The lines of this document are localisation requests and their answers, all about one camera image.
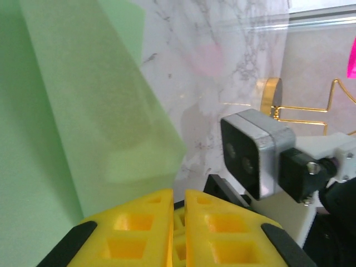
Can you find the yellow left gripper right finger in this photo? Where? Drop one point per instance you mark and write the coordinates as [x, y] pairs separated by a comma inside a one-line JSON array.
[[231, 239]]

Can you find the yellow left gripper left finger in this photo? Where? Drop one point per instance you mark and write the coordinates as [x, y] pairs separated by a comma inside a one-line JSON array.
[[125, 236]]

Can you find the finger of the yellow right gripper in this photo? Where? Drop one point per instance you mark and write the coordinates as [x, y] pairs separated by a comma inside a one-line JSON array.
[[222, 186], [179, 225]]

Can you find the light green paper sheet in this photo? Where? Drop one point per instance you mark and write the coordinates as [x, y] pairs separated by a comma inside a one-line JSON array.
[[69, 111]]

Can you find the pink plastic wine glass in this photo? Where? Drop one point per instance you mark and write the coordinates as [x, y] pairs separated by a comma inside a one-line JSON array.
[[351, 64]]

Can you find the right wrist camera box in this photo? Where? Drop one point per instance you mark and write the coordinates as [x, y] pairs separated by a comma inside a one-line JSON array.
[[250, 139]]

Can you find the black and white camera mount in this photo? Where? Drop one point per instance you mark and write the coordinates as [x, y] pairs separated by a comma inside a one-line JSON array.
[[300, 172]]

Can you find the aluminium extrusion frame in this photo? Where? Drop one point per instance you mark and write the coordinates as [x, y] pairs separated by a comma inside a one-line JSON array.
[[320, 18]]

